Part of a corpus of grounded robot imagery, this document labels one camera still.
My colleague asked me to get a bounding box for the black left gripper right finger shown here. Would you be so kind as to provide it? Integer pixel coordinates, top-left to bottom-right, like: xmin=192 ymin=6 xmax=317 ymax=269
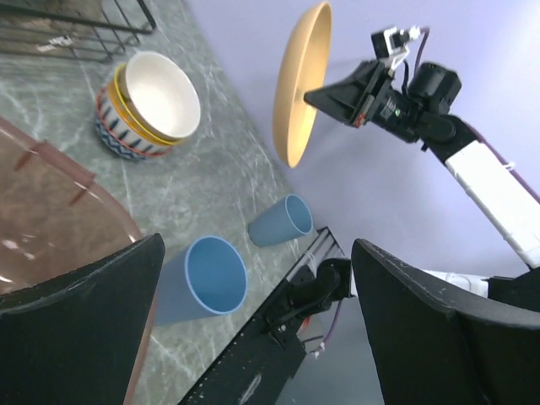
xmin=351 ymin=239 xmax=539 ymax=404

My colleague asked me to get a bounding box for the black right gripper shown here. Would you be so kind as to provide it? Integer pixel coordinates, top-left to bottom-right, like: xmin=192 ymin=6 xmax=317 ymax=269
xmin=304 ymin=60 xmax=419 ymax=131

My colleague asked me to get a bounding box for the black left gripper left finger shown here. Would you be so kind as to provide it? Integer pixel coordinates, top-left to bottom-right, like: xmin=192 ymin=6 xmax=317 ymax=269
xmin=1 ymin=234 xmax=165 ymax=404

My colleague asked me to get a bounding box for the tan bottom plate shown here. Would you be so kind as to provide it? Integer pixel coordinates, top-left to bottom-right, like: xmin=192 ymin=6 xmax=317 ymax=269
xmin=273 ymin=1 xmax=332 ymax=168

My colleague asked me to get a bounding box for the plain white ceramic bowl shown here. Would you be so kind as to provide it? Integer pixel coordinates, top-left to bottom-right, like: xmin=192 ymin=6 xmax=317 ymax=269
xmin=118 ymin=51 xmax=201 ymax=142

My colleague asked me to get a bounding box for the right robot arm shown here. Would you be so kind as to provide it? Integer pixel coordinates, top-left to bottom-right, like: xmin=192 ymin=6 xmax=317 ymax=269
xmin=304 ymin=60 xmax=539 ymax=271

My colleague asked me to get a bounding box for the pink transparent plastic bin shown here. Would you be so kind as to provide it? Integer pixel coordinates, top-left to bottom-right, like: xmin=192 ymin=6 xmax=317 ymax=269
xmin=1 ymin=121 xmax=155 ymax=404

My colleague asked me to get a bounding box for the blue plastic cup right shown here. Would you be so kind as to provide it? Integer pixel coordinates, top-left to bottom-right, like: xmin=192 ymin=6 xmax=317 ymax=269
xmin=247 ymin=194 xmax=313 ymax=247

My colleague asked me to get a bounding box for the blue plastic cup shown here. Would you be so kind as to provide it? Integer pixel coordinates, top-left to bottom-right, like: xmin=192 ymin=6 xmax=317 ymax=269
xmin=154 ymin=235 xmax=248 ymax=327
xmin=247 ymin=194 xmax=313 ymax=247

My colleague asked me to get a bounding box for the blue plastic cup left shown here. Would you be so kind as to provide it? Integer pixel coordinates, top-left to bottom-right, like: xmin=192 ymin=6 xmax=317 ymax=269
xmin=154 ymin=235 xmax=248 ymax=327

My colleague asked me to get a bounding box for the red zigzag bottom bowl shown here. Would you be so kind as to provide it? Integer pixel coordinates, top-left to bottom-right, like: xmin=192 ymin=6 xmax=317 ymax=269
xmin=94 ymin=86 xmax=172 ymax=160

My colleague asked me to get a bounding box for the yellow blue sun bowl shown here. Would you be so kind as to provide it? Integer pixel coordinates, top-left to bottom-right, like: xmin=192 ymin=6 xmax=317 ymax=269
xmin=101 ymin=63 xmax=186 ymax=155

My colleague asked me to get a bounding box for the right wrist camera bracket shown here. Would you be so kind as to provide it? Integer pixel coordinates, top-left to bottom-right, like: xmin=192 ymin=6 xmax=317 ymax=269
xmin=370 ymin=26 xmax=423 ymax=76

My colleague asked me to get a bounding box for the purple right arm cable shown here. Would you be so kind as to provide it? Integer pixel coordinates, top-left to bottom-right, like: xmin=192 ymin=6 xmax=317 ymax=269
xmin=411 ymin=25 xmax=540 ymax=203

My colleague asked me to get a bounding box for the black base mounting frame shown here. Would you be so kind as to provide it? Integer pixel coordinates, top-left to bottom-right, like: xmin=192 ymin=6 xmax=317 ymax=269
xmin=181 ymin=227 xmax=351 ymax=404

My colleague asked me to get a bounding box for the metal wire dish rack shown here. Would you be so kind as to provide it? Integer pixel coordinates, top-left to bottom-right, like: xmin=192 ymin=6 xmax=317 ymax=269
xmin=1 ymin=0 xmax=157 ymax=62

